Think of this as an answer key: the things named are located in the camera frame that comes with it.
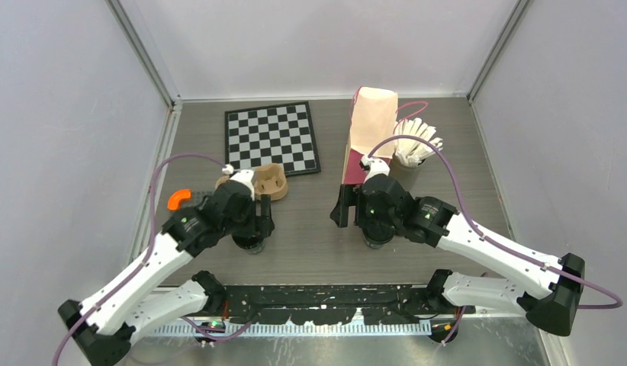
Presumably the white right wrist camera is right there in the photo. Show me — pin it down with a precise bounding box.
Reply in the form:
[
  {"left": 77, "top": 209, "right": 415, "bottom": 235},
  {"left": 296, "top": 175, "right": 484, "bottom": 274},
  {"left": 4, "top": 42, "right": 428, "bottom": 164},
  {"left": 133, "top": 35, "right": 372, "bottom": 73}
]
[{"left": 359, "top": 155, "right": 390, "bottom": 182}]

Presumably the pink paper bag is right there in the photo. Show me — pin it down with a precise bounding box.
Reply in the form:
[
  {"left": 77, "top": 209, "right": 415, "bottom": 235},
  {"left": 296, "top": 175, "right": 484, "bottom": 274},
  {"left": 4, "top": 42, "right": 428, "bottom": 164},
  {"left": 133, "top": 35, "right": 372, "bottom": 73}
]
[{"left": 341, "top": 86, "right": 428, "bottom": 185}]

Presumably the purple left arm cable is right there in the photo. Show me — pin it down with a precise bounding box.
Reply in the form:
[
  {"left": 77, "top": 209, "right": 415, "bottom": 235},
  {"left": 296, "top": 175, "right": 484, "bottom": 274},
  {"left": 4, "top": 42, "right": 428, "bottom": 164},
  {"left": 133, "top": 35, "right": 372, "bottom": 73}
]
[{"left": 51, "top": 152, "right": 233, "bottom": 366}]

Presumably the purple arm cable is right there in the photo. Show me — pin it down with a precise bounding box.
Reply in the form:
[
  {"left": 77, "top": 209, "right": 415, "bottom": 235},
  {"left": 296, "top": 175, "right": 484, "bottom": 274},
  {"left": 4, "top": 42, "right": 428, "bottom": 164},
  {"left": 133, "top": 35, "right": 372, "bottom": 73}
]
[
  {"left": 51, "top": 152, "right": 233, "bottom": 366},
  {"left": 364, "top": 134, "right": 624, "bottom": 310}
]

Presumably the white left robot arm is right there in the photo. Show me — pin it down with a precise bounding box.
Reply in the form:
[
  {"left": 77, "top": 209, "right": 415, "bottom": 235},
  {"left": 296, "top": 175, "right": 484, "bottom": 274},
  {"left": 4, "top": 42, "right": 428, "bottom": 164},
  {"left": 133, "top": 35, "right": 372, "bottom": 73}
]
[{"left": 58, "top": 179, "right": 275, "bottom": 365}]

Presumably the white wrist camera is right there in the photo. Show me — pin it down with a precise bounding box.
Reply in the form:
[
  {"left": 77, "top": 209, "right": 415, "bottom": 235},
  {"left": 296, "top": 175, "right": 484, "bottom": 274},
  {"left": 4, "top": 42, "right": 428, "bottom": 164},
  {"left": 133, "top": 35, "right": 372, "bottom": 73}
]
[
  {"left": 230, "top": 169, "right": 256, "bottom": 200},
  {"left": 359, "top": 155, "right": 390, "bottom": 182}
]

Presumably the orange curved block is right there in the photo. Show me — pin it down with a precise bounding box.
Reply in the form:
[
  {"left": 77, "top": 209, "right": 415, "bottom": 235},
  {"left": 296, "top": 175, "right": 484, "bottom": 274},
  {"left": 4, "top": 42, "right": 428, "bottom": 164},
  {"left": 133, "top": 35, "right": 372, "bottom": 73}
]
[{"left": 166, "top": 188, "right": 192, "bottom": 211}]

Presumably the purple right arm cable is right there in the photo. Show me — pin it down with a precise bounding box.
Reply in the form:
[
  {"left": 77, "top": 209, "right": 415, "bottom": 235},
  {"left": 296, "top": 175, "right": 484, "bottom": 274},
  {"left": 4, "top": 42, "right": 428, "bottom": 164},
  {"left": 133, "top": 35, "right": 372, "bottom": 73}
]
[{"left": 364, "top": 134, "right": 624, "bottom": 310}]

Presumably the cup of white paper straws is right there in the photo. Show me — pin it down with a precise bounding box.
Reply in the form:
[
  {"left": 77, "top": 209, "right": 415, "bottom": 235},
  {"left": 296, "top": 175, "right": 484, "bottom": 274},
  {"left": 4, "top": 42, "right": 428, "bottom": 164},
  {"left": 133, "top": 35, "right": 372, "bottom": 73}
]
[{"left": 389, "top": 117, "right": 443, "bottom": 191}]

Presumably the grey building baseplate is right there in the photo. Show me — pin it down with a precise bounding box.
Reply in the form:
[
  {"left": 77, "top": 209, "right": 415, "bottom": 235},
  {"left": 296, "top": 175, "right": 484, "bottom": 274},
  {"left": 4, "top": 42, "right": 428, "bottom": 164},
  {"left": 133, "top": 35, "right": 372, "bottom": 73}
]
[{"left": 191, "top": 191, "right": 212, "bottom": 204}]

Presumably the brown cardboard cup carrier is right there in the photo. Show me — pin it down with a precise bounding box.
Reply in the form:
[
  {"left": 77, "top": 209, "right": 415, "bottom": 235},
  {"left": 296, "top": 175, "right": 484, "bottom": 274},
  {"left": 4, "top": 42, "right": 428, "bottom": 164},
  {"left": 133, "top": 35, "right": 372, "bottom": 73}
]
[{"left": 213, "top": 163, "right": 288, "bottom": 201}]

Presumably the black coffee cup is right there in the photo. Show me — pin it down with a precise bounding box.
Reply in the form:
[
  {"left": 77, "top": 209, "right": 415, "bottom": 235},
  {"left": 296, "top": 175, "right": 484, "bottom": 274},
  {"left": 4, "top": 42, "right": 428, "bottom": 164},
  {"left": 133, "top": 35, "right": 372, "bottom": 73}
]
[
  {"left": 362, "top": 230, "right": 395, "bottom": 249},
  {"left": 233, "top": 236, "right": 265, "bottom": 255}
]

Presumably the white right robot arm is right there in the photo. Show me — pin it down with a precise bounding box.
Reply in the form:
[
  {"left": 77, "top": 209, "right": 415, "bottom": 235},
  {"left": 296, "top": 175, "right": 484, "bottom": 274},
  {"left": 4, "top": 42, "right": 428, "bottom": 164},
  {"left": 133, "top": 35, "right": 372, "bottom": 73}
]
[{"left": 330, "top": 174, "right": 585, "bottom": 336}]

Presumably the black white chessboard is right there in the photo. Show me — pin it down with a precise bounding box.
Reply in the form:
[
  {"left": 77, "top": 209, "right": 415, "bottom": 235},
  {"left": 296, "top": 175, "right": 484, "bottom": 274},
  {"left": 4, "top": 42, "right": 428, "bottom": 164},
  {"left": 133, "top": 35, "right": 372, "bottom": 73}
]
[{"left": 224, "top": 101, "right": 322, "bottom": 177}]

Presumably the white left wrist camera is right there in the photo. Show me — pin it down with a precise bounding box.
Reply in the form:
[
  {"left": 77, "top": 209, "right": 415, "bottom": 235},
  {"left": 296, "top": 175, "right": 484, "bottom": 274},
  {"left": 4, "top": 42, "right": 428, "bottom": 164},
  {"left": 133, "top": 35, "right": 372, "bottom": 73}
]
[{"left": 230, "top": 169, "right": 256, "bottom": 200}]

